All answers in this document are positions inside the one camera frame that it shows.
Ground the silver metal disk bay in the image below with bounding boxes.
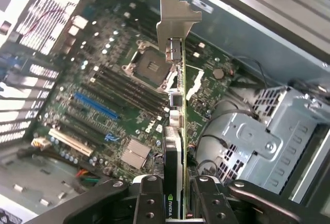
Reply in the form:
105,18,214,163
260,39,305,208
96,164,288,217
195,84,330,204

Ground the blue expansion slot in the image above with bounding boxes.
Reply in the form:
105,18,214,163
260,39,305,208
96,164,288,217
74,92,121,121

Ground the black open PC case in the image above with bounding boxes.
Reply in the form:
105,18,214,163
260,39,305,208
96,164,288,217
0,0,330,224

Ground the red black twisted wire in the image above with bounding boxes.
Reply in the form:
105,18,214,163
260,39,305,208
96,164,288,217
25,5,70,35

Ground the metal socket cover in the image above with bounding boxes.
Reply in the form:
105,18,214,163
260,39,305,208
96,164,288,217
169,63,206,100

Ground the green motherboard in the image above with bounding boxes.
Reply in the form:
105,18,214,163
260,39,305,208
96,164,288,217
33,0,240,183

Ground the coloured power wire bundle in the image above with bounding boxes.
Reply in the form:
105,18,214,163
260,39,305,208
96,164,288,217
76,168,103,185

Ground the black expansion slot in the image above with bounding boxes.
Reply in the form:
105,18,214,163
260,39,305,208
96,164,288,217
61,106,119,142

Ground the black sleeved power cable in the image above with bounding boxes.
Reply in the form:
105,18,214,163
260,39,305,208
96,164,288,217
16,145,87,167

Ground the silver chipset heatsink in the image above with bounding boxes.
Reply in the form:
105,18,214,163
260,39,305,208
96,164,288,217
120,138,152,170

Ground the white expansion slot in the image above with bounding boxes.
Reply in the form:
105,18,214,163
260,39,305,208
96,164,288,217
48,128,94,157

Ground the CPU socket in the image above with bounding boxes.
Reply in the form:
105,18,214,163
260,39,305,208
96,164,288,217
122,39,172,90

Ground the white power connector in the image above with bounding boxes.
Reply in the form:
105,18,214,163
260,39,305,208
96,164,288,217
30,137,52,149

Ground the silver coin battery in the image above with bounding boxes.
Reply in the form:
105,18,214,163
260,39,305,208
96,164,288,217
212,68,225,80

